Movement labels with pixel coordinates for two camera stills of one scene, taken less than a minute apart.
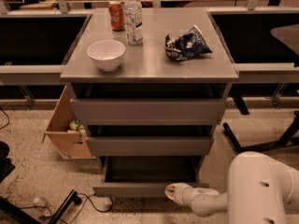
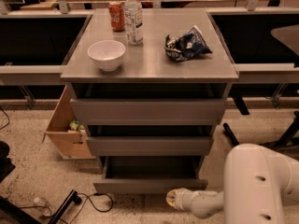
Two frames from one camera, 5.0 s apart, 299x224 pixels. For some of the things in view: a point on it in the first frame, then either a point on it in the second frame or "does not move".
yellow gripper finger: [169, 191] → [171, 197]
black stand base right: [286, 139] does not move
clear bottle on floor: [43, 205] does not move
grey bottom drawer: [147, 176] does not move
